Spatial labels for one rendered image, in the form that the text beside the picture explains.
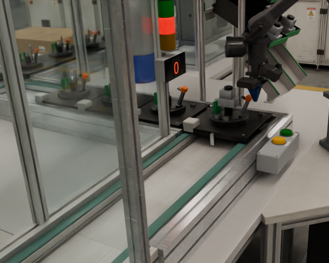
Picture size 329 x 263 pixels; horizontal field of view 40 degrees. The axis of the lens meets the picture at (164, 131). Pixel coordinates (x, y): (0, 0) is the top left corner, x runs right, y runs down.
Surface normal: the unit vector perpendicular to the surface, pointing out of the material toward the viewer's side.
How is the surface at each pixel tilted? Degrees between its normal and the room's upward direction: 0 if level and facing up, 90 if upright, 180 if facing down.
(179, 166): 0
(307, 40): 90
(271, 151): 0
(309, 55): 90
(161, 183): 0
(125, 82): 90
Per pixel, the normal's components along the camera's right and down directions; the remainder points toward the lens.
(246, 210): -0.06, -0.92
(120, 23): 0.84, 0.17
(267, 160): -0.53, 0.37
